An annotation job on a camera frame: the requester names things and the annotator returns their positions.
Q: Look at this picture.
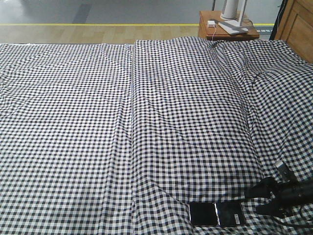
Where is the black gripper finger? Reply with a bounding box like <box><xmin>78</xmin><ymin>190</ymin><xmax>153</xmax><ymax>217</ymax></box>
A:
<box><xmin>246</xmin><ymin>177</ymin><xmax>281</xmax><ymax>199</ymax></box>
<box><xmin>256</xmin><ymin>202</ymin><xmax>286</xmax><ymax>218</ymax></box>

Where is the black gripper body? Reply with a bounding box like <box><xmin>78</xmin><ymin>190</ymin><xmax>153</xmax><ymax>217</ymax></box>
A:
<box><xmin>278</xmin><ymin>180</ymin><xmax>313</xmax><ymax>215</ymax></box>

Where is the black foldable phone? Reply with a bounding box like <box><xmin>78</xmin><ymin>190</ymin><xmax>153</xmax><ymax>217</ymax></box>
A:
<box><xmin>188</xmin><ymin>201</ymin><xmax>246</xmax><ymax>227</ymax></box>

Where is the checkered bed sheet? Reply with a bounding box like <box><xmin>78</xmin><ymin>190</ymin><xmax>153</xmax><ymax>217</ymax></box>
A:
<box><xmin>0</xmin><ymin>37</ymin><xmax>313</xmax><ymax>235</ymax></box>

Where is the wooden nightstand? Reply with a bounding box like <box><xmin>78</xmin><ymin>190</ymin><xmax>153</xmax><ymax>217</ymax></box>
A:
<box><xmin>198</xmin><ymin>11</ymin><xmax>260</xmax><ymax>41</ymax></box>

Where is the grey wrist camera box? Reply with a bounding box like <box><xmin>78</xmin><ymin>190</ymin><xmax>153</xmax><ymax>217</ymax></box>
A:
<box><xmin>275</xmin><ymin>160</ymin><xmax>297</xmax><ymax>183</ymax></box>

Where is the white charger with cable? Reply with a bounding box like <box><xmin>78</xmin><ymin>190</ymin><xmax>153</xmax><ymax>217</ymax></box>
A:
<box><xmin>207</xmin><ymin>20</ymin><xmax>217</xmax><ymax>41</ymax></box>

